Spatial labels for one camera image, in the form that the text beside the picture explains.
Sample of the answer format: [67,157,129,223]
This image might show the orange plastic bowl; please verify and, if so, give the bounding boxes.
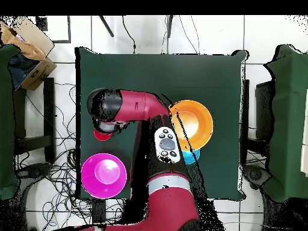
[168,99,214,152]

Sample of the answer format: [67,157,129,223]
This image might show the small blue plastic bowl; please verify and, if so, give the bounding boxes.
[181,149,201,165]

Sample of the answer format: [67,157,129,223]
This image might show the red plastic cup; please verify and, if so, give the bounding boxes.
[93,129,112,142]

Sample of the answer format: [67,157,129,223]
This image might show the dark green tablecloth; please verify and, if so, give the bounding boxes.
[75,46,248,200]

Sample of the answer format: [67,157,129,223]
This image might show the pink plastic bowl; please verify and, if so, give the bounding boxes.
[81,153,128,200]

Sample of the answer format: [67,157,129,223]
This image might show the black power box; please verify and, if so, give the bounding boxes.
[91,199,107,224]

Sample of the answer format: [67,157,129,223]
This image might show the black stand leg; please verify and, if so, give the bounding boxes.
[98,15,115,38]
[165,15,173,39]

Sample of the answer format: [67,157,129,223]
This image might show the brown cardboard box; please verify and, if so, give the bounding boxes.
[20,57,58,91]

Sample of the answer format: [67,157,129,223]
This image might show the green-covered side table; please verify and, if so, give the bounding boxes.
[263,45,308,202]
[0,43,20,200]

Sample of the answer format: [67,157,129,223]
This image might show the blue cloth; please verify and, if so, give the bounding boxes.
[7,52,40,90]

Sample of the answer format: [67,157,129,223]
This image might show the beige cardboard sheet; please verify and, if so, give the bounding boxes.
[10,16,55,58]

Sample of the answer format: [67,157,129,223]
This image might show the black cable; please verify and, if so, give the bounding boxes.
[122,15,137,54]

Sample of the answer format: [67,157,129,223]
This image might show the tangle of cables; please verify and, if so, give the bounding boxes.
[15,81,126,231]

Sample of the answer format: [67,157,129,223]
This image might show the black chair frame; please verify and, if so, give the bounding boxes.
[13,77,57,163]
[241,79,275,140]

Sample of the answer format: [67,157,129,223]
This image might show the grey metal frame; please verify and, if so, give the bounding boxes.
[35,15,72,45]

